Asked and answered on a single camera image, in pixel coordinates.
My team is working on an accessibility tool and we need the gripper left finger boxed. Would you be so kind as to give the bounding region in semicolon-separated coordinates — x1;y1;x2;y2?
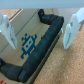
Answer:
0;12;19;51

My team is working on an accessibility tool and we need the black drawer handle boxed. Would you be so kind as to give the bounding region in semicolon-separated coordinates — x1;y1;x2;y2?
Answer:
0;8;65;84

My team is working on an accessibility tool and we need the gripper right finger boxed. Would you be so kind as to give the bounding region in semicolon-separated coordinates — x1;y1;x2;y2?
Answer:
62;7;84;51

